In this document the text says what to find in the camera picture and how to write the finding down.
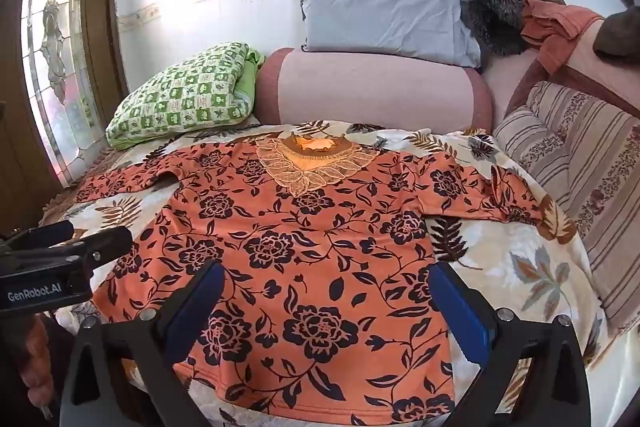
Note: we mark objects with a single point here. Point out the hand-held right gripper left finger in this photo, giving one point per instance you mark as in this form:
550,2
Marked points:
204,302

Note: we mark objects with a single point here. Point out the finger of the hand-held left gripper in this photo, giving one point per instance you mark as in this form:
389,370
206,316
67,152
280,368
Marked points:
107,243
42,233

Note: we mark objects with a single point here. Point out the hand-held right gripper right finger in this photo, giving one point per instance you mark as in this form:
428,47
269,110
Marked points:
460,317

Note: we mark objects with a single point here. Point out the orange floral shirt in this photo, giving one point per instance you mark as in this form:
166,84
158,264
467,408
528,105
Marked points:
320,257

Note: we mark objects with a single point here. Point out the person's left hand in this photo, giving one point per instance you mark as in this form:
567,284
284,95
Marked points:
39,357

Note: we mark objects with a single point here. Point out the leaf print blanket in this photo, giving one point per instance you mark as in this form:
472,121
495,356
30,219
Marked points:
540,267

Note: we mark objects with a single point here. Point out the green patterned pillow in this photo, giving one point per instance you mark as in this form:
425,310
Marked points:
185,97

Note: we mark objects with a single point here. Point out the striped floral quilt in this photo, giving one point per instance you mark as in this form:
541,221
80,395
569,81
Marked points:
595,167

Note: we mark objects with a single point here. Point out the wooden door with stained glass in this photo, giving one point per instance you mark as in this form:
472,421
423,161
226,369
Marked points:
97,32

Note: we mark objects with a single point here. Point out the pink bolster cushion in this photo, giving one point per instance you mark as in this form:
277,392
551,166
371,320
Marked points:
370,92

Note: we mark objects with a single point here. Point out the pink brown-edged blanket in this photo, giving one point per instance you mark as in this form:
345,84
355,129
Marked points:
510,69

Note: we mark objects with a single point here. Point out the dark furry garment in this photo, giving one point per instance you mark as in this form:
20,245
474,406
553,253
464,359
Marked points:
492,19

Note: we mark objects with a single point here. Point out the orange-brown cloth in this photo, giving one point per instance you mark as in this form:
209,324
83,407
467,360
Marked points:
555,27

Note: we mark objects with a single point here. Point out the grey pillow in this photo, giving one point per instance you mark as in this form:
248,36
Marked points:
385,12

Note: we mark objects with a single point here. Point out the brown cushion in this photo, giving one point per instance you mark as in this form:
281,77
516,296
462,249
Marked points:
622,32

